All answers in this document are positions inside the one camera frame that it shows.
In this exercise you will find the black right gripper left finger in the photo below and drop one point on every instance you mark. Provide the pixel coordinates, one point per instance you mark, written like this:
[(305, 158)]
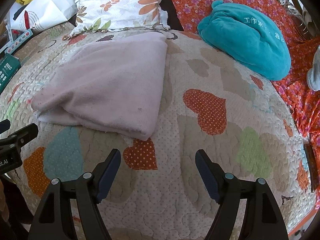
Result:
[(53, 218)]

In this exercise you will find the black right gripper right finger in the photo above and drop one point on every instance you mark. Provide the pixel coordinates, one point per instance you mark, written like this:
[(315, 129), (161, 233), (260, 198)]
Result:
[(262, 216)]

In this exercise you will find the teal cardboard box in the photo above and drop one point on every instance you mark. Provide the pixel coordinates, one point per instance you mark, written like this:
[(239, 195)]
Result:
[(9, 67)]

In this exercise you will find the coloured dots box strip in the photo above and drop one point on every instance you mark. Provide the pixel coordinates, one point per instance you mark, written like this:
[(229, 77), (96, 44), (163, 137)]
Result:
[(11, 40)]

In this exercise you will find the heart patterned quilt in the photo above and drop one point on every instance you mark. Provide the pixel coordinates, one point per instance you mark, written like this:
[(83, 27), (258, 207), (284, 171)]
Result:
[(134, 207)]

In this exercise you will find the grey cloth item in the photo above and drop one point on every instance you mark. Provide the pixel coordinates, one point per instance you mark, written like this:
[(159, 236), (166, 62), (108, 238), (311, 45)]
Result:
[(313, 75)]

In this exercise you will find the white floral pillow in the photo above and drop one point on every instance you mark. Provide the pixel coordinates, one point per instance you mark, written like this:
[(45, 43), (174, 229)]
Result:
[(117, 15)]

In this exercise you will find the teal plush cushion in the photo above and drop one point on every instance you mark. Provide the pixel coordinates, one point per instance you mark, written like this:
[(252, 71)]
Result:
[(249, 37)]

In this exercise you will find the orange floral bedsheet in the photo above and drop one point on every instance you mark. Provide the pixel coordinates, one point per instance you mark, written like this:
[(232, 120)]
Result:
[(239, 117)]

